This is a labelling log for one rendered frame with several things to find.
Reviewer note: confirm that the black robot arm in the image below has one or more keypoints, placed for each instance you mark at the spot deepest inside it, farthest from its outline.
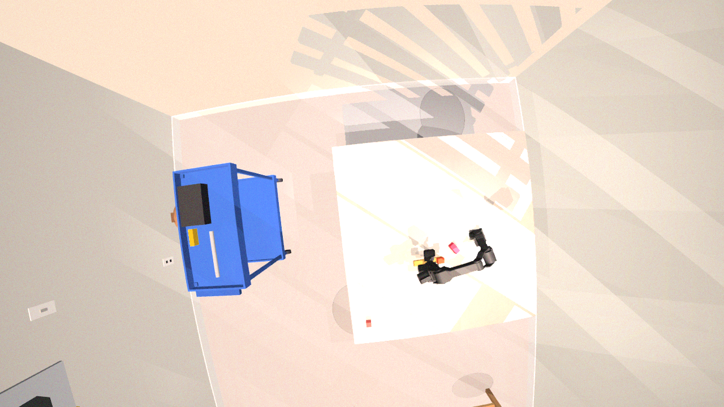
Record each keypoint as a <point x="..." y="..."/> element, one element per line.
<point x="442" y="275"/>

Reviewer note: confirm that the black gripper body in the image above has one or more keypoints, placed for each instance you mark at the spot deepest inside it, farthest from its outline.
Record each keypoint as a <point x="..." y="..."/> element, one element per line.
<point x="428" y="254"/>

